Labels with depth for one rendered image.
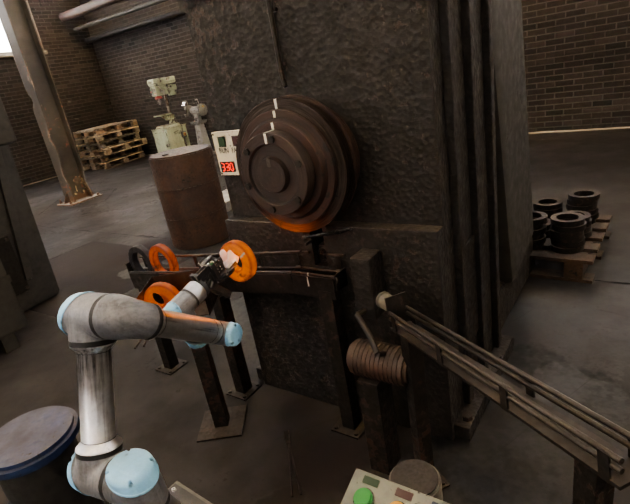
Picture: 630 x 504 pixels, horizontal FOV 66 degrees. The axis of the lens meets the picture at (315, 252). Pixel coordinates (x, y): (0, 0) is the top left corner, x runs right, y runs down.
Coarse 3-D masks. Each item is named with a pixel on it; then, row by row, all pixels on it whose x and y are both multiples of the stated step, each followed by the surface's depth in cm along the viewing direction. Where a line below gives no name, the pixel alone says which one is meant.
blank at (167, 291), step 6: (156, 282) 189; (162, 282) 188; (150, 288) 188; (156, 288) 187; (162, 288) 186; (168, 288) 186; (174, 288) 188; (144, 294) 190; (150, 294) 189; (162, 294) 187; (168, 294) 187; (174, 294) 186; (144, 300) 191; (150, 300) 191; (168, 300) 188; (162, 306) 190
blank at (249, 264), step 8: (232, 240) 173; (224, 248) 174; (232, 248) 172; (240, 248) 169; (248, 248) 170; (240, 256) 171; (248, 256) 169; (248, 264) 170; (256, 264) 172; (240, 272) 174; (248, 272) 171; (240, 280) 175
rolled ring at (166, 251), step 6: (156, 246) 232; (162, 246) 232; (150, 252) 238; (156, 252) 238; (162, 252) 231; (168, 252) 230; (150, 258) 240; (156, 258) 240; (168, 258) 230; (174, 258) 231; (156, 264) 241; (174, 264) 231; (156, 270) 241; (162, 270) 241; (174, 270) 232
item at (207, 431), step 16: (192, 272) 203; (144, 288) 194; (208, 304) 188; (192, 352) 202; (208, 352) 205; (208, 368) 205; (208, 384) 208; (208, 400) 211; (224, 400) 217; (208, 416) 224; (224, 416) 214; (240, 416) 221; (208, 432) 214; (224, 432) 213; (240, 432) 211
